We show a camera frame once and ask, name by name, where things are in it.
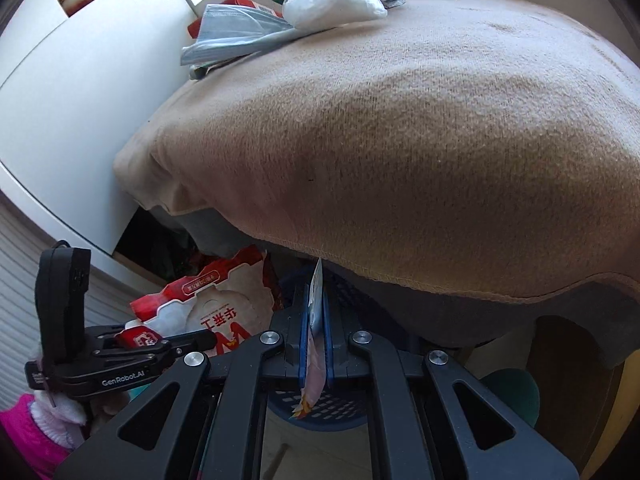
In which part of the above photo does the person's left forearm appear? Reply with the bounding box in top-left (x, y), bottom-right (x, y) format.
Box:
top-left (0, 385), bottom-right (92, 480)

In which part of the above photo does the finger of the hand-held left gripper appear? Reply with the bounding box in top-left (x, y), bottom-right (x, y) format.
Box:
top-left (85, 325), bottom-right (217, 362)

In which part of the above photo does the white plastic bag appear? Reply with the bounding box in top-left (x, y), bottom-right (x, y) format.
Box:
top-left (281, 0), bottom-right (389, 32)

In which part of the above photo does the red and white snack bag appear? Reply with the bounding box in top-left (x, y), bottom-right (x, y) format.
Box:
top-left (129, 245), bottom-right (287, 361)

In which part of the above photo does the blue face mask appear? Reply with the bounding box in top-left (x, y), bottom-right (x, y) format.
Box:
top-left (180, 3), bottom-right (302, 69)

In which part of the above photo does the white cabinet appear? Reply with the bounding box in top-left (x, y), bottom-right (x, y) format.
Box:
top-left (0, 0), bottom-right (236, 257)

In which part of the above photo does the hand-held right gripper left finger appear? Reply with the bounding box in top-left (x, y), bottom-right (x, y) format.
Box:
top-left (54, 282), bottom-right (313, 480)

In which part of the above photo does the white and pink wrapper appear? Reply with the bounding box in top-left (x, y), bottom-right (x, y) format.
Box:
top-left (292, 257), bottom-right (327, 418)

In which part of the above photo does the teal plastic object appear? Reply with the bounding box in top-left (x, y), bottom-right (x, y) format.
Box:
top-left (479, 367), bottom-right (542, 432)

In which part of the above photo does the beige blanket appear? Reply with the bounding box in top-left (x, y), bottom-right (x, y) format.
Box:
top-left (112, 0), bottom-right (640, 307)

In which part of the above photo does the blue plastic basket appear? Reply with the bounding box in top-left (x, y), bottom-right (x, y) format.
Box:
top-left (265, 265), bottom-right (422, 432)

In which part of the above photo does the small red packet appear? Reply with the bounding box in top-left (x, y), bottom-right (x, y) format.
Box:
top-left (114, 325), bottom-right (167, 352)

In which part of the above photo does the red cardboard box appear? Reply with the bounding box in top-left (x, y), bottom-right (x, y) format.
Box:
top-left (187, 0), bottom-right (287, 41)

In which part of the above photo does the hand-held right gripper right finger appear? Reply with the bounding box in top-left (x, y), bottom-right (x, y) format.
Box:
top-left (323, 291), bottom-right (574, 480)

